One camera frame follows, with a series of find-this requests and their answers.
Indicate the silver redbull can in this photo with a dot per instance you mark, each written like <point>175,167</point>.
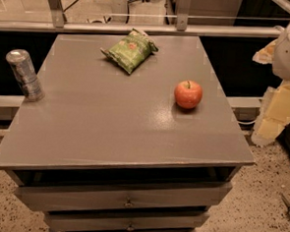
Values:
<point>26,77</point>

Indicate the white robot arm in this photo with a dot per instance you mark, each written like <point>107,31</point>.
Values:
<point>281,58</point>

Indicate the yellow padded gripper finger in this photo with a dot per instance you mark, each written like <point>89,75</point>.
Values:
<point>274,115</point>
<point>265,55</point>

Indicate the grey drawer cabinet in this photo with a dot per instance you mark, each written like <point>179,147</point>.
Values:
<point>104,151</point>

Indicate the red apple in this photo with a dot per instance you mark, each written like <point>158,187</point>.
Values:
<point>188,94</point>

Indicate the green chip bag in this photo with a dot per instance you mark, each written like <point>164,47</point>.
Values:
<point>131,50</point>

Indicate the metal railing frame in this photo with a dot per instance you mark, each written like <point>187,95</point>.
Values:
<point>240,18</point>

